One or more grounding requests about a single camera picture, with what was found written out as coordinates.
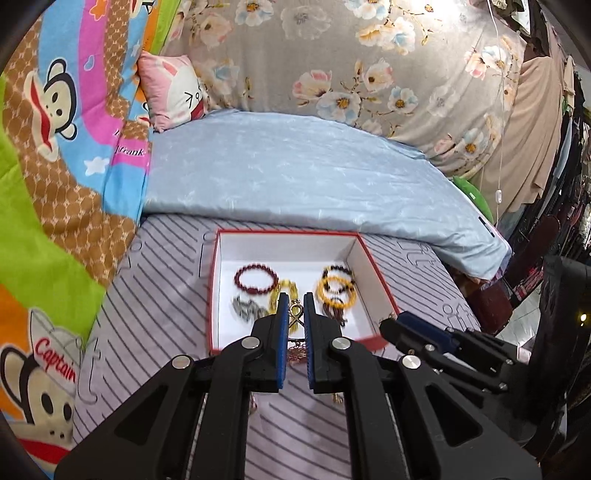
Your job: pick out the grey striped bed sheet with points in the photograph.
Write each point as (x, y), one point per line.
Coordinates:
(161, 277)

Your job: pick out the beige hanging garment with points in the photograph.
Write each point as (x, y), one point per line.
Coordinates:
(535, 138)

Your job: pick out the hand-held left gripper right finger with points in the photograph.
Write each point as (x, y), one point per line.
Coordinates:
(310, 341)

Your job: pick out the light blue quilt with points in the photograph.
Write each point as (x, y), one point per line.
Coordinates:
(300, 175)

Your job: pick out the red cardboard box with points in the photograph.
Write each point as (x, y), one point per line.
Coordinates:
(277, 249)

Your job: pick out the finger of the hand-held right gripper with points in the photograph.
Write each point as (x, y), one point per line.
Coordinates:
(429, 330)
(406, 339)

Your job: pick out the colourful monkey printed blanket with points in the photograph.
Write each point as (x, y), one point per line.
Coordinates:
(60, 184)

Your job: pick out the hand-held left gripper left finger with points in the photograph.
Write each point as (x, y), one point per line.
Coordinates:
(282, 341)

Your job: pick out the metal wristwatch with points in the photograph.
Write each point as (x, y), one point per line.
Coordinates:
(247, 308)

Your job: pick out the dark wooden bed frame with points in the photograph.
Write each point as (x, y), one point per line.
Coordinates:
(489, 304)

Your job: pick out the green plastic object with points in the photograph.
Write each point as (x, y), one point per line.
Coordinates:
(473, 194)

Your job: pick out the pink cartoon pillow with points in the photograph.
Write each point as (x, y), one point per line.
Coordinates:
(171, 87)

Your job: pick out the dark hanging clothes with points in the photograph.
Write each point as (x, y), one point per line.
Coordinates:
(572, 184)

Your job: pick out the grey floral quilt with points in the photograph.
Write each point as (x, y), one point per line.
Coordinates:
(369, 69)

